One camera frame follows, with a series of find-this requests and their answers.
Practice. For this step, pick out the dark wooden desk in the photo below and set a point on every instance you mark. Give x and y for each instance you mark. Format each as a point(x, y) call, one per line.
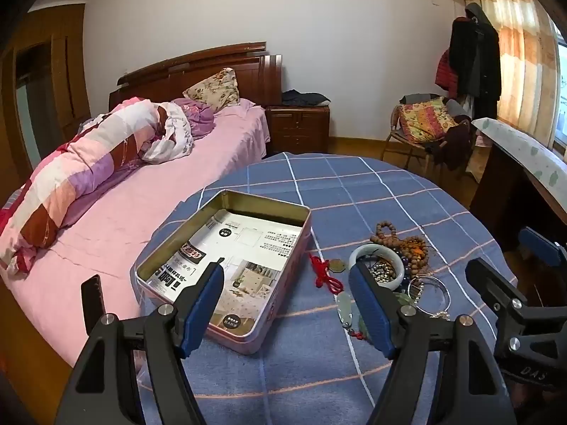
point(500, 186)

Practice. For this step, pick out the pink metal tin box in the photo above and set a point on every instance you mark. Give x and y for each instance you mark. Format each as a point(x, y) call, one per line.
point(186, 217)

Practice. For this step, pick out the wooden nightstand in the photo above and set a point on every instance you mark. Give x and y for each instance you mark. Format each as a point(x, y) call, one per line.
point(297, 128)

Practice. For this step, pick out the dark brown garment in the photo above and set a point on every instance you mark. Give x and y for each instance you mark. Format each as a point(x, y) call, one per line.
point(456, 141)

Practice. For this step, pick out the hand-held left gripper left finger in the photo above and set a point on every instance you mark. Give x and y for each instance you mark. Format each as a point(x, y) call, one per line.
point(203, 314)

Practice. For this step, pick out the dark folded clothes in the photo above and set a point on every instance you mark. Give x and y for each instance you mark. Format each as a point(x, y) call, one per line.
point(305, 97)

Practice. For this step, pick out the brown wooden wardrobe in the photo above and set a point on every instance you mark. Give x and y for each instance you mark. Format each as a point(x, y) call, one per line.
point(66, 75)

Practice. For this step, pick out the white jade bangle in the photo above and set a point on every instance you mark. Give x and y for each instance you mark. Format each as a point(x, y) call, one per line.
point(376, 248)

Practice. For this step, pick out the black smartphone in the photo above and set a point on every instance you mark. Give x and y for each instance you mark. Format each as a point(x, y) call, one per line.
point(93, 301)

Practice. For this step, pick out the green jade bangle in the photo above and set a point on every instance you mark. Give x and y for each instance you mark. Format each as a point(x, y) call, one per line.
point(402, 299)

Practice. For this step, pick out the floral pillow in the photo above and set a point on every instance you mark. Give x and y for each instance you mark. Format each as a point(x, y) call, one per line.
point(215, 88)

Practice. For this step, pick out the metal chair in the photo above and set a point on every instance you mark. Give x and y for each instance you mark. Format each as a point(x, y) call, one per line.
point(398, 139)

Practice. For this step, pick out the floral patchwork cushion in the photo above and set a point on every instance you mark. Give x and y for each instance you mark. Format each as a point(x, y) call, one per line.
point(425, 119)

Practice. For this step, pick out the pale green jade pendant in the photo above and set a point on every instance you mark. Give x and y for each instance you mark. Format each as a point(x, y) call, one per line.
point(344, 307)

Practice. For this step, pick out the silver metal bangle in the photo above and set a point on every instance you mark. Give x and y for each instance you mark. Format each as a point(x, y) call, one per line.
point(446, 296)

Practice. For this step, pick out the pink patchwork quilt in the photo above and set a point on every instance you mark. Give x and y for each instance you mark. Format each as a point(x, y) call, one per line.
point(88, 155)

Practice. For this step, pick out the orange patterned curtain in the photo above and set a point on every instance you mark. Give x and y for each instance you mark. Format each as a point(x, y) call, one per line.
point(518, 22)

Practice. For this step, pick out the purple cloth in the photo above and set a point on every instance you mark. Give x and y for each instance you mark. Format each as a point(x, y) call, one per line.
point(201, 117)

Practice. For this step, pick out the black hanging coat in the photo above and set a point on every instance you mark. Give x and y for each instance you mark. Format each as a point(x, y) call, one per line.
point(480, 53)

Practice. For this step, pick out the bed with pink sheet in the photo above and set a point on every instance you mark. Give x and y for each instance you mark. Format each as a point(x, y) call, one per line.
point(133, 203)

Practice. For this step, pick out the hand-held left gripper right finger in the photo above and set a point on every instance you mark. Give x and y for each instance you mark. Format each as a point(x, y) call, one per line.
point(370, 305)

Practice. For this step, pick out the white patterned desk cover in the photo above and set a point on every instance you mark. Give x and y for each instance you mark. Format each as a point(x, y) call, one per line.
point(527, 150)

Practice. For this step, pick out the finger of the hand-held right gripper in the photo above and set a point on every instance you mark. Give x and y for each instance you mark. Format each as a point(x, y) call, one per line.
point(538, 245)
point(491, 281)

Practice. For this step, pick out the wooden headboard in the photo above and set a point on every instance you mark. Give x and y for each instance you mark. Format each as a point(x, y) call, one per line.
point(248, 75)

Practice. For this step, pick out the blue checked tablecloth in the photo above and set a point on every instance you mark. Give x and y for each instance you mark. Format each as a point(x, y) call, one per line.
point(345, 186)

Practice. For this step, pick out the red hanging garment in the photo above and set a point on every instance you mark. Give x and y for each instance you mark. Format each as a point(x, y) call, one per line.
point(445, 75)

